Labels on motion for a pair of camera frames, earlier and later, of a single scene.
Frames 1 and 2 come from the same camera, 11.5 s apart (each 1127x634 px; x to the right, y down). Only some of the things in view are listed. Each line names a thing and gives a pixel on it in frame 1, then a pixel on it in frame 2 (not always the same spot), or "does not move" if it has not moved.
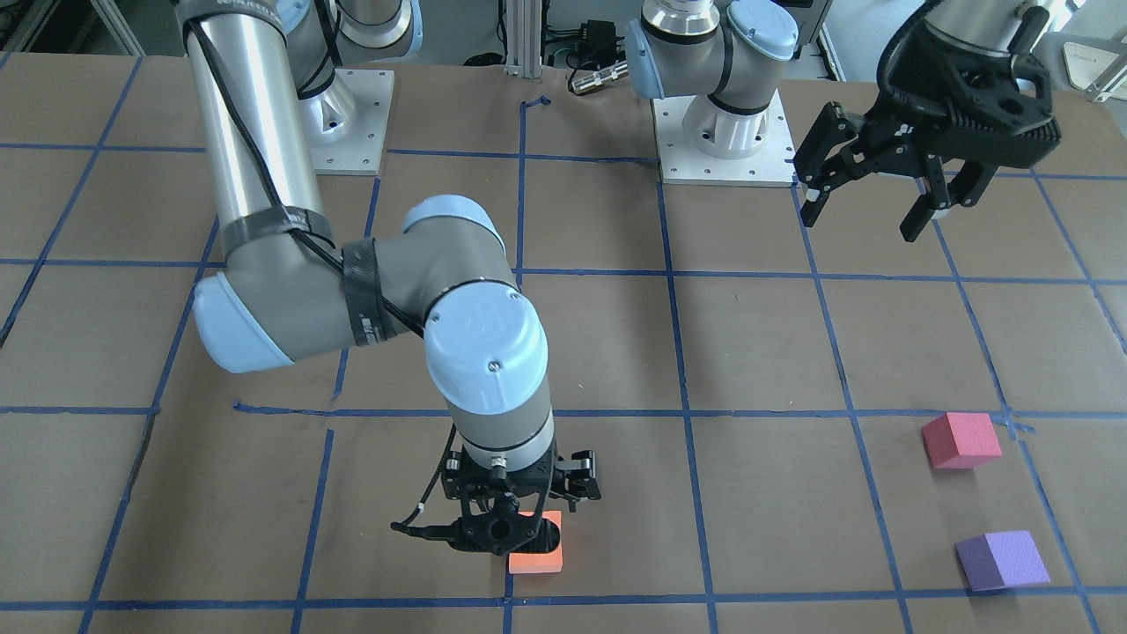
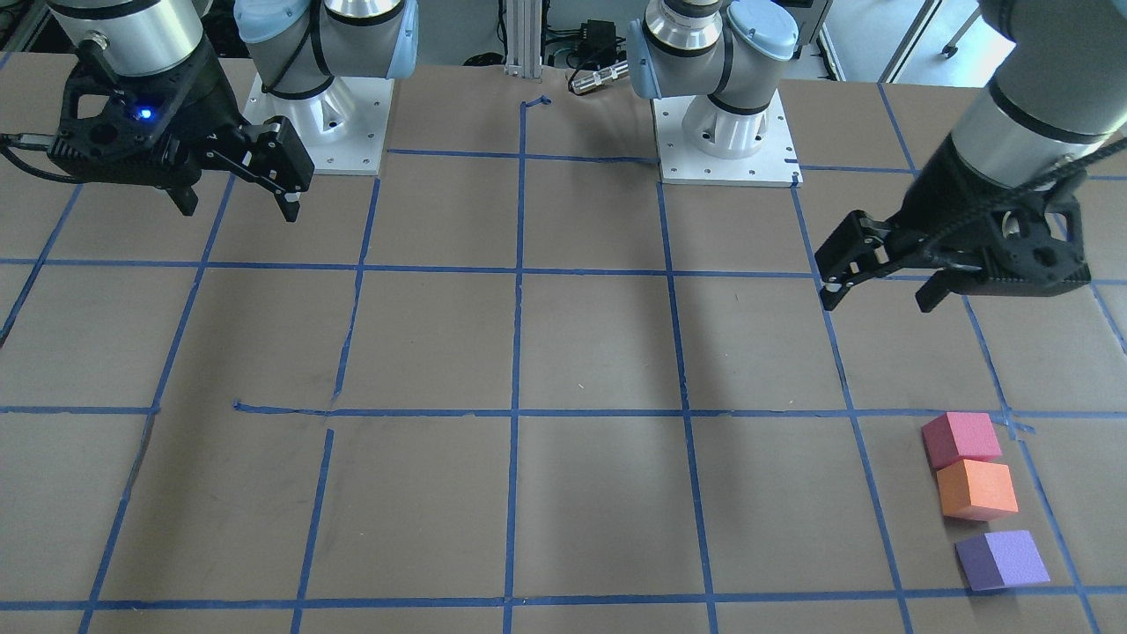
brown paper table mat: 798,429 does not move
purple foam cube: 1002,560 does not move
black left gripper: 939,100 → 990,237
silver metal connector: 599,77 does not move
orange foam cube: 539,563 → 976,490
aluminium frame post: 524,39 does not move
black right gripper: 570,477 → 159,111
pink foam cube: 959,440 does not move
